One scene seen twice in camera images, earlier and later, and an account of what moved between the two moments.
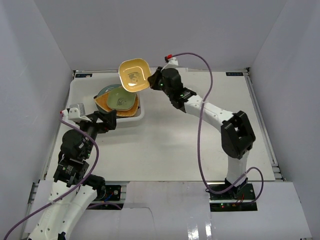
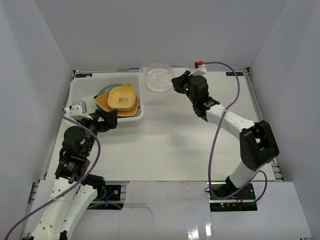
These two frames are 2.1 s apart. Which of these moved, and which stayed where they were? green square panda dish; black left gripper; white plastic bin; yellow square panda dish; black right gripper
Moved: black right gripper; yellow square panda dish
Stayed: white plastic bin; black left gripper; green square panda dish
